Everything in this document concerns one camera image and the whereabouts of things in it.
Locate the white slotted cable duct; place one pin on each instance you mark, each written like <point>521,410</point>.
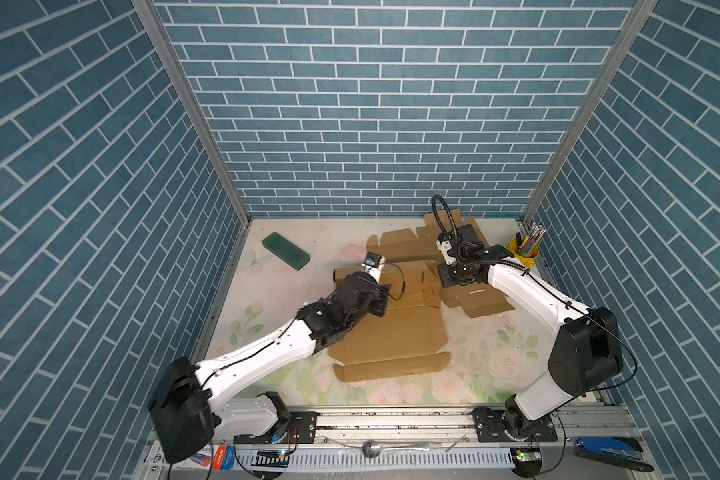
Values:
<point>333,460</point>

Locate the pens in cup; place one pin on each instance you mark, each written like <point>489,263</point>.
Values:
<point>533,239</point>

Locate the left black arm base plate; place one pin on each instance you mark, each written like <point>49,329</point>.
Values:
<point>300,429</point>

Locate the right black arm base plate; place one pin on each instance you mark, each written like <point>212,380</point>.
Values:
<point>497,426</point>

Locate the blue black pliers tool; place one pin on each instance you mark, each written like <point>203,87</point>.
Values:
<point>622,452</point>

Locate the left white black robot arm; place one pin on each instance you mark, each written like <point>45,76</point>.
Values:
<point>195,404</point>

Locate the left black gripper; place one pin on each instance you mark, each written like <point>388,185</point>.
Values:
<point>383,300</point>

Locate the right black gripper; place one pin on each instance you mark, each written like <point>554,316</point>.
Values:
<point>444,278</point>

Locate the cardboard box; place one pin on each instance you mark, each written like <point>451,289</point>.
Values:
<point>410,337</point>
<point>406,245</point>

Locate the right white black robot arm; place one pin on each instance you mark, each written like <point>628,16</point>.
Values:
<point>586,351</point>

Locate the yellow pen cup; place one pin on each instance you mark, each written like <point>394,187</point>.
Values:
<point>527,260</point>

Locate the green rectangular sponge block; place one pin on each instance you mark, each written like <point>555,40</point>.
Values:
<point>285,250</point>

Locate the metal spoon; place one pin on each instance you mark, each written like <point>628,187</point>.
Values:
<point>372,449</point>

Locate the white blue product package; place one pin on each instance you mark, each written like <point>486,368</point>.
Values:
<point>217,458</point>

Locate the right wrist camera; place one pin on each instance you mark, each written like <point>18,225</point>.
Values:
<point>447,245</point>

